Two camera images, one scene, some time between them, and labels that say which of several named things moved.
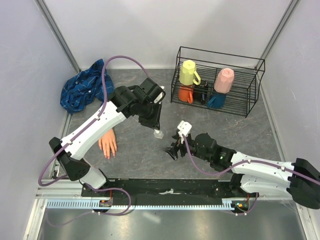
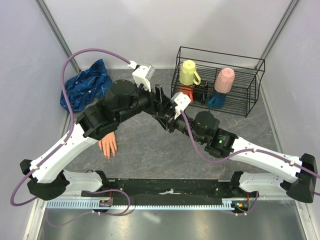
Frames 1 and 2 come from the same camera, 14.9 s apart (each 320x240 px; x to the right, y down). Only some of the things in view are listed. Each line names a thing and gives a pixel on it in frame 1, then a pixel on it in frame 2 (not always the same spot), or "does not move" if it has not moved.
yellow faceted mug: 187,73 does not move
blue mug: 218,101 does not move
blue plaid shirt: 83,87 does not move
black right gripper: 172,151 -> 168,121
